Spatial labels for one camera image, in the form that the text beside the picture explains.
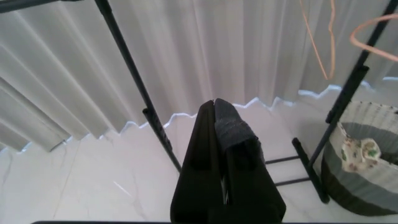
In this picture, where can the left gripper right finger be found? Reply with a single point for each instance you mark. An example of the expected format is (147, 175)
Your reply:
(245, 180)

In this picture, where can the white laundry basket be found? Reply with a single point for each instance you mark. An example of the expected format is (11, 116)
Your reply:
(357, 186)

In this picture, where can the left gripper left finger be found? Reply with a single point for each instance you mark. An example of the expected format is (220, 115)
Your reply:
(199, 174)

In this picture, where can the pink clothes hanger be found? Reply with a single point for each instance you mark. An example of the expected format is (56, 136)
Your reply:
(373, 51)
(313, 40)

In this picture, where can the black clothes rack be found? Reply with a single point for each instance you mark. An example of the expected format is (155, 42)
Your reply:
(132, 68)

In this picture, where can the white curtain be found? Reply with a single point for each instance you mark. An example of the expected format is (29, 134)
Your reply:
(217, 46)

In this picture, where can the cream printed garment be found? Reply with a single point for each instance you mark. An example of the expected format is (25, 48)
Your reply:
(360, 152)

